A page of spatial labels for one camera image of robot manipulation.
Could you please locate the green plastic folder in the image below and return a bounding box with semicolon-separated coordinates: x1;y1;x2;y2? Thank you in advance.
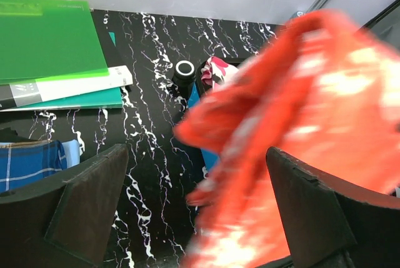
1;0;109;84

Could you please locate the light blue shirt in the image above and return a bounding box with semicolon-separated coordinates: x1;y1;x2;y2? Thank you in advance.
62;139;80;168

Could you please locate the blue plaid shirt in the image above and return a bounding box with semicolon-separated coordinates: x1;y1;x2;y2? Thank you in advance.
1;141;67;192

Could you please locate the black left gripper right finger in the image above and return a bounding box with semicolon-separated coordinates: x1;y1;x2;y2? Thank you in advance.
266;147;399;265

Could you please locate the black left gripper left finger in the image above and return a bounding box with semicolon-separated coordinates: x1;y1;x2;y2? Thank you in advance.
1;144;129;267

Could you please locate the pink camouflage shirt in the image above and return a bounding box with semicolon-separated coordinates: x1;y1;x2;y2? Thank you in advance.
200;56;238;91

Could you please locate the orange tie-dye shirt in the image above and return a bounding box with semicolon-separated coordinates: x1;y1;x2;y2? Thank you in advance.
174;10;399;267

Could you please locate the teal folder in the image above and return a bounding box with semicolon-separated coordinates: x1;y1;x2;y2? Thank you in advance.
0;31;124;112

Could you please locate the brown plaid shirt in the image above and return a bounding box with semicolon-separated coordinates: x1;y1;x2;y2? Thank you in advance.
1;141;51;149

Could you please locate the blue suitcase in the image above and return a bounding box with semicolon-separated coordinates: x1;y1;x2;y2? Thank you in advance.
172;0;400;175

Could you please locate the white clip file folder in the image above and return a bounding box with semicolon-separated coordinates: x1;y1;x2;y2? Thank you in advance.
1;66;133;110

